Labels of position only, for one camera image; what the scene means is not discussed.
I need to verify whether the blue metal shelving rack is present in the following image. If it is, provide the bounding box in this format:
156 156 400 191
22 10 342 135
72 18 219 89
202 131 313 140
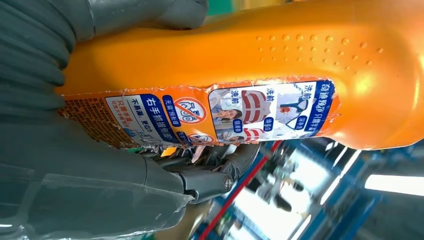
192 137 424 240

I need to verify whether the fluorescent ceiling light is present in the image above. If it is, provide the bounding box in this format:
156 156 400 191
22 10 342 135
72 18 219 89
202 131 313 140
364 174 424 197

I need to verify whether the red post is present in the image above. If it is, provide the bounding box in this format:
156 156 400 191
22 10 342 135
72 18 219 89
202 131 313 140
198 140 282 240

